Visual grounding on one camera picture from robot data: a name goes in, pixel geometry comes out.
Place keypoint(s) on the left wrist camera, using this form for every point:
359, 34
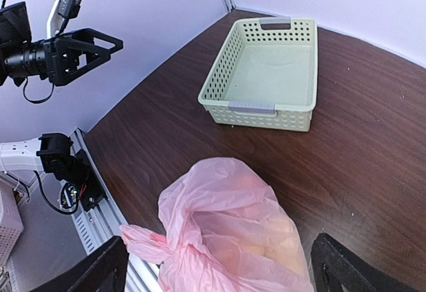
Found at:
61, 13

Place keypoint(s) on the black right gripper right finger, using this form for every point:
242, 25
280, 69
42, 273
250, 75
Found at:
336, 268

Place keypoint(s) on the white perforated crate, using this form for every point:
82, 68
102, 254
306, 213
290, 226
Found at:
11, 229

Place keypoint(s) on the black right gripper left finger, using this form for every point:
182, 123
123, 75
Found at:
104, 269

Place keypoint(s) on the green perforated plastic basket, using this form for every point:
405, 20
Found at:
265, 75

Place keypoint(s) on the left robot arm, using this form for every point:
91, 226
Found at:
49, 88

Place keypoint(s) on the left circuit board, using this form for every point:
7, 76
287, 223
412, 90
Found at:
70, 197

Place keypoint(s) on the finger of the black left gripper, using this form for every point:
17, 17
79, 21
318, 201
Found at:
90, 40
77, 63

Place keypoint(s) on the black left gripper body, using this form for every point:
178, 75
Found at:
61, 59

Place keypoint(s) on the pink plastic bag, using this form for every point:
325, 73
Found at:
225, 231

